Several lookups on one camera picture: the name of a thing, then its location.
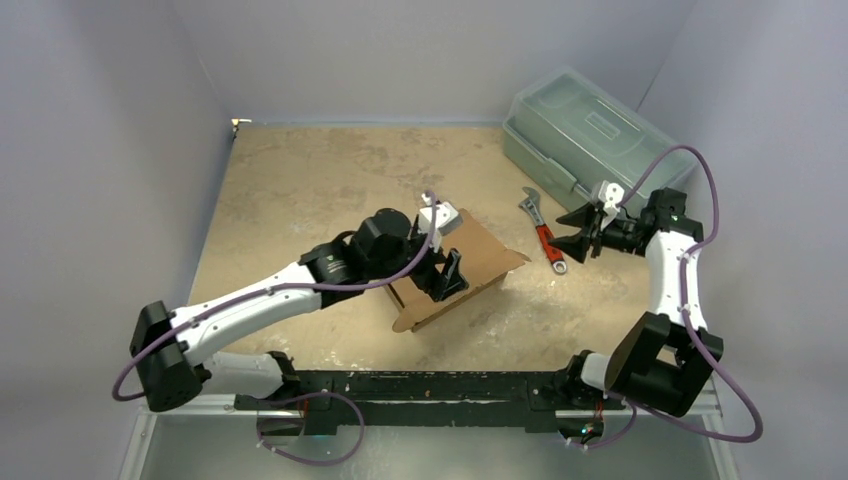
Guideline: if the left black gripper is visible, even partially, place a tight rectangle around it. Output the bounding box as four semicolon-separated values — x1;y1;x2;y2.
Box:
368;222;468;300

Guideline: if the brown cardboard box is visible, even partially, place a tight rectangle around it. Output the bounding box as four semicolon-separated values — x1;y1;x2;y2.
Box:
382;208;533;334

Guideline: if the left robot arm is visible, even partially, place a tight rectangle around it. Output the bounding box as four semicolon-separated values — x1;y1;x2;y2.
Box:
112;202;469;412

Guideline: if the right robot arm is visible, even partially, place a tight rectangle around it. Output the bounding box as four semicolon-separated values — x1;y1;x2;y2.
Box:
552;181;724;417

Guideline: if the translucent green plastic toolbox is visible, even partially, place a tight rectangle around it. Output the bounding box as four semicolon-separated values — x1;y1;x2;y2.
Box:
503;67;699;216

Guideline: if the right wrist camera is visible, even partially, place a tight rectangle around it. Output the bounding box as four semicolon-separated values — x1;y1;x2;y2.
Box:
589;180;625;219

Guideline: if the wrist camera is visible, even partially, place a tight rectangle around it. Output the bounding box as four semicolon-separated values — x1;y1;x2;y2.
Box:
414;202;463;252
589;180;625;219

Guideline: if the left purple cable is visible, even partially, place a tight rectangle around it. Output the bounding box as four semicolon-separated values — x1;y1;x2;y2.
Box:
111;190;440;403

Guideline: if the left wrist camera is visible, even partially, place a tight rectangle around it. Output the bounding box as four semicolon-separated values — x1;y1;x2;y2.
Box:
414;202;463;252

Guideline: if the red handled adjustable wrench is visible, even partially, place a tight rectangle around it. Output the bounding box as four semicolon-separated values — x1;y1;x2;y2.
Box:
519;186;567;275

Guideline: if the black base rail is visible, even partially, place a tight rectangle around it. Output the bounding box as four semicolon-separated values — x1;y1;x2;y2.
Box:
234;370;624;441

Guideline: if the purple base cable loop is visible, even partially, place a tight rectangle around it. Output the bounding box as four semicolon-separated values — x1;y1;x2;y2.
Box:
254;390;367;466

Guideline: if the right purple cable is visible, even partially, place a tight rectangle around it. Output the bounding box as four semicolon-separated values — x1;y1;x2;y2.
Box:
609;145;764;444

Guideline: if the aluminium frame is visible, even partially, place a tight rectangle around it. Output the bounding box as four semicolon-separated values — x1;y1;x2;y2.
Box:
120;392;738;479

